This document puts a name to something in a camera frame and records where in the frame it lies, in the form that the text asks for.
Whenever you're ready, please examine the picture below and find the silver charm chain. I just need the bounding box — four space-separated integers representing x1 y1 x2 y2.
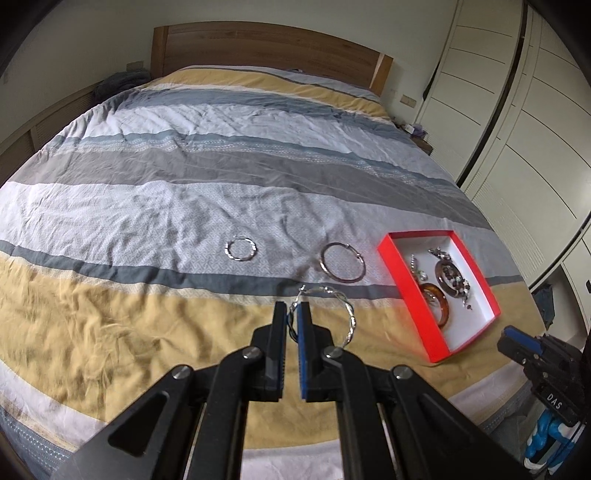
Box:
409 254 430 282

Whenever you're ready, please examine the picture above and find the red cardboard box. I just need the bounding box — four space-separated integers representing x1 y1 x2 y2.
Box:
378 229 502 363

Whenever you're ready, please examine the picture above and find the dark brown bangle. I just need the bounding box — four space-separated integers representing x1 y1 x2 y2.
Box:
433 260 472 296

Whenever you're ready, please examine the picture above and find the dark grey cloth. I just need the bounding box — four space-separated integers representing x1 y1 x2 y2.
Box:
95 71 151 103

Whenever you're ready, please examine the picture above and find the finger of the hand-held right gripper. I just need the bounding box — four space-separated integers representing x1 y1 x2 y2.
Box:
503 325 544 352
498 337 533 368

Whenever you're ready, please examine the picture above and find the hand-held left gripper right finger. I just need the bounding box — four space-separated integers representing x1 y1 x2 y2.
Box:
297 302 543 480

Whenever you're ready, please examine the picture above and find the plain silver bangle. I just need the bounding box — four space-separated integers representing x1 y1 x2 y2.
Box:
320 242 367 282

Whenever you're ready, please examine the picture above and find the white wardrobe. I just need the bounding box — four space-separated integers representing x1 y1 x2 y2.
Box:
416 0 591 352

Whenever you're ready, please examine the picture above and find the amber bangle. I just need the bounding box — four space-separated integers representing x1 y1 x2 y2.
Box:
419 283 452 329

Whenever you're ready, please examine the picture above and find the striped bed duvet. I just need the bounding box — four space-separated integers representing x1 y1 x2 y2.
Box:
0 65 550 480

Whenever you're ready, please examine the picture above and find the dark beaded bracelet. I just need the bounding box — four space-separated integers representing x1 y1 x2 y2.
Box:
443 265 472 309

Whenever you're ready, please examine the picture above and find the wooden bed headboard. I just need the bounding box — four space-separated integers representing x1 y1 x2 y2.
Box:
151 25 394 97

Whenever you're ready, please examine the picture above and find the blue denim cloth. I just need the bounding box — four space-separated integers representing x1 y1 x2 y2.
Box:
531 284 555 328

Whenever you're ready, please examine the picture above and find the twisted silver hoop earring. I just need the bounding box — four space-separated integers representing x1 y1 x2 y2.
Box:
225 237 258 263
286 285 356 348

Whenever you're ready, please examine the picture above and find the person's right hand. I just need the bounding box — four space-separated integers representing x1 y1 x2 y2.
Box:
524 410 580 468

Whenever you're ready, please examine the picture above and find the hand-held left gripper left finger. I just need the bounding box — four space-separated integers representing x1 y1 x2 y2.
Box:
48 300 287 480

